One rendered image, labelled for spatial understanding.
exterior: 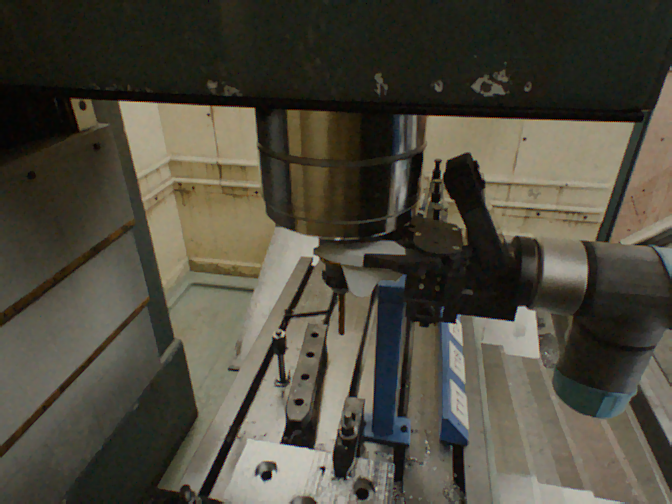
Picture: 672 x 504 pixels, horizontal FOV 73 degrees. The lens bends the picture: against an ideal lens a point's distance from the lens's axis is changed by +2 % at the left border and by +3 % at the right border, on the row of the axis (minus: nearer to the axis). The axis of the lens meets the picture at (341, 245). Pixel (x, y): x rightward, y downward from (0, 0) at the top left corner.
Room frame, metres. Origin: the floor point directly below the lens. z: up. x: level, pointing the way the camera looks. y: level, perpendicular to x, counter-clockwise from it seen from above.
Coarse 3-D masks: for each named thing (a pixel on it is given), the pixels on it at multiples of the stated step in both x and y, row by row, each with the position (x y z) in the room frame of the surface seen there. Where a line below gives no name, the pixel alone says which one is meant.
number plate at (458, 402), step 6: (450, 384) 0.62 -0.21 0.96; (450, 390) 0.60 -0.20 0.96; (456, 390) 0.61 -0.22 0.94; (450, 396) 0.59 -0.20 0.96; (456, 396) 0.60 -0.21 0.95; (462, 396) 0.61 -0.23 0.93; (450, 402) 0.57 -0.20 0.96; (456, 402) 0.58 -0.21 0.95; (462, 402) 0.60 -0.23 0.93; (450, 408) 0.56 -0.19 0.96; (456, 408) 0.57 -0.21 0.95; (462, 408) 0.58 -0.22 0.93; (456, 414) 0.55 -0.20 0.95; (462, 414) 0.57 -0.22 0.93; (462, 420) 0.55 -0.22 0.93
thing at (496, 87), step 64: (0, 0) 0.33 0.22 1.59; (64, 0) 0.33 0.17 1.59; (128, 0) 0.32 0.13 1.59; (192, 0) 0.31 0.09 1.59; (256, 0) 0.30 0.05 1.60; (320, 0) 0.29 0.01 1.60; (384, 0) 0.29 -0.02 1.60; (448, 0) 0.28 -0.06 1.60; (512, 0) 0.27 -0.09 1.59; (576, 0) 0.27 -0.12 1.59; (640, 0) 0.26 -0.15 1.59; (0, 64) 0.34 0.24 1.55; (64, 64) 0.33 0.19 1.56; (128, 64) 0.32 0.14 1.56; (192, 64) 0.31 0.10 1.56; (256, 64) 0.30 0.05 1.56; (320, 64) 0.29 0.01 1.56; (384, 64) 0.29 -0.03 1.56; (448, 64) 0.28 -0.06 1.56; (512, 64) 0.27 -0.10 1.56; (576, 64) 0.27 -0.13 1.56; (640, 64) 0.26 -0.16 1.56
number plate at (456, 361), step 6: (450, 342) 0.73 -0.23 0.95; (450, 348) 0.71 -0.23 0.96; (450, 354) 0.70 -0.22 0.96; (456, 354) 0.71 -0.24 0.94; (450, 360) 0.68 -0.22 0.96; (456, 360) 0.70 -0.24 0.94; (462, 360) 0.72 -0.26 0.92; (450, 366) 0.66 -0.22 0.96; (456, 366) 0.68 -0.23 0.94; (462, 366) 0.70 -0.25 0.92; (456, 372) 0.66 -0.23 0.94; (462, 372) 0.68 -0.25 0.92; (462, 378) 0.66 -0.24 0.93
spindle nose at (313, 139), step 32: (256, 128) 0.39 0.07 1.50; (288, 128) 0.35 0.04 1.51; (320, 128) 0.34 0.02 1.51; (352, 128) 0.34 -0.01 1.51; (384, 128) 0.35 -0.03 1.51; (416, 128) 0.37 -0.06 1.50; (288, 160) 0.35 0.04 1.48; (320, 160) 0.34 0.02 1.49; (352, 160) 0.34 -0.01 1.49; (384, 160) 0.35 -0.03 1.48; (416, 160) 0.37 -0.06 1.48; (288, 192) 0.35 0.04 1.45; (320, 192) 0.34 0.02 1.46; (352, 192) 0.34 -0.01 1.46; (384, 192) 0.35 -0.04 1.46; (416, 192) 0.38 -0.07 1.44; (288, 224) 0.36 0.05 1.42; (320, 224) 0.34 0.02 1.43; (352, 224) 0.34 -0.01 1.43; (384, 224) 0.35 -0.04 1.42
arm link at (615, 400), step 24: (576, 336) 0.36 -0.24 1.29; (576, 360) 0.35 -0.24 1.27; (600, 360) 0.34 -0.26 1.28; (624, 360) 0.33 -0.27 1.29; (648, 360) 0.34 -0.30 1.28; (552, 384) 0.38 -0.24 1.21; (576, 384) 0.35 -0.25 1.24; (600, 384) 0.33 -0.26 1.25; (624, 384) 0.33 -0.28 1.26; (576, 408) 0.34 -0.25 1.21; (600, 408) 0.33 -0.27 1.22; (624, 408) 0.34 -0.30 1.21
